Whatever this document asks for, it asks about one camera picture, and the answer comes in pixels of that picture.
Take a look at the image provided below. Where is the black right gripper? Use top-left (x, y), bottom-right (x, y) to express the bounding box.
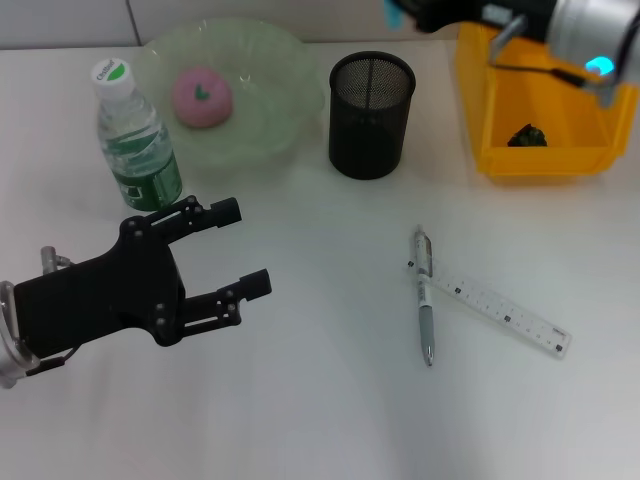
top-left (395, 0), bottom-right (557, 44)

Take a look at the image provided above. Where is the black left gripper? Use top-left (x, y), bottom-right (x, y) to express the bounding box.
top-left (13, 195), bottom-right (273, 359)

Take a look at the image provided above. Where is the clear water bottle green label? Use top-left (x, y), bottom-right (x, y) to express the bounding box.
top-left (89, 57), bottom-right (184, 211)

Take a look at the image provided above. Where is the pink peach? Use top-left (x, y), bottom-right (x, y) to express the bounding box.
top-left (171, 65), bottom-right (235, 130)

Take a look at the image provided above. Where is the black mesh pen holder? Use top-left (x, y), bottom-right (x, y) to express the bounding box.
top-left (328, 50), bottom-right (417, 181)

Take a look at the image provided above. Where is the green glass fruit plate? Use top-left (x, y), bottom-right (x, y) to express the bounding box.
top-left (99, 17), bottom-right (329, 174)

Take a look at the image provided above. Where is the grey white ballpoint pen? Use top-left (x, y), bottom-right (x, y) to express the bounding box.
top-left (410, 223), bottom-right (436, 368)

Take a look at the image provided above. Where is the clear plastic ruler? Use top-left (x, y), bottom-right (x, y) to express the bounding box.
top-left (405, 259), bottom-right (573, 360)

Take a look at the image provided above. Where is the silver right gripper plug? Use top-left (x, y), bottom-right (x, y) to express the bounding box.
top-left (487, 14), bottom-right (529, 67)

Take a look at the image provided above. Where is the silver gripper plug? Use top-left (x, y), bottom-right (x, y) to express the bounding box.
top-left (39, 244), bottom-right (72, 275)
top-left (487, 14), bottom-right (529, 67)

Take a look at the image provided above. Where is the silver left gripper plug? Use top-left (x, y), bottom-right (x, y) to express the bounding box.
top-left (39, 244), bottom-right (72, 275)

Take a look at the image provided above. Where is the yellow plastic bin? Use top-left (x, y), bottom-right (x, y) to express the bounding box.
top-left (453, 22), bottom-right (640, 187)

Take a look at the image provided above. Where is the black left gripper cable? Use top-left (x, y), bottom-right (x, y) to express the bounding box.
top-left (24, 344), bottom-right (84, 377)

